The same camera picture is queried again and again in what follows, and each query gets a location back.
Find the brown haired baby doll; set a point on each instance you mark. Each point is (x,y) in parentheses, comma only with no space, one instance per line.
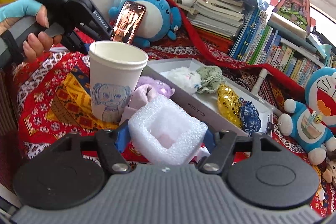
(329,174)

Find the left hand with blue bandage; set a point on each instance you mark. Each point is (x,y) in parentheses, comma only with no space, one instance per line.
(26,32)

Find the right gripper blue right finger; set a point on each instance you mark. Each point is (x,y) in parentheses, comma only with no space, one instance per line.
(209,139)

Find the red patterned blanket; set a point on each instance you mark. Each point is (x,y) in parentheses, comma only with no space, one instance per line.
(48,96)

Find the gold sequin scrunchie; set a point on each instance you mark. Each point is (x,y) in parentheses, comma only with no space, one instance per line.
(229,104)

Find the white paper cup with drawing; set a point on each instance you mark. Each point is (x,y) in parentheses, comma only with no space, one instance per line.
(115,68)

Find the pale pink sock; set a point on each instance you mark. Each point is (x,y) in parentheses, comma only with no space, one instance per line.
(141,97)

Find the row of upright books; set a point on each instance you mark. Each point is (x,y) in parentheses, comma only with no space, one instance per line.
(262,40)

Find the blue round plush toy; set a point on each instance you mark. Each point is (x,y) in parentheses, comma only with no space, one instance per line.
(158,21)

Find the stack of books and papers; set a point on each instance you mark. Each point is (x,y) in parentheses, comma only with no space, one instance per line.
(224,17)

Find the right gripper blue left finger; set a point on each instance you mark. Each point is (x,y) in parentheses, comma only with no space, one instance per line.
(122,137)

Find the blue floral scrunchie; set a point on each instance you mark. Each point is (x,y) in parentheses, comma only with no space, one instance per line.
(249,117)

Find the purple plush toy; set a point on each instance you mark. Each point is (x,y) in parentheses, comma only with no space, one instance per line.
(161,87)

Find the Doraemon plush toy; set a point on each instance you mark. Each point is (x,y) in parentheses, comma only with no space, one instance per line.
(312,124)

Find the paper house model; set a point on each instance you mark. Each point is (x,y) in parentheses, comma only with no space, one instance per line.
(295,11)

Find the smartphone with lit screen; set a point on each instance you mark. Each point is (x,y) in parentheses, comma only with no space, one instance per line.
(127,22)

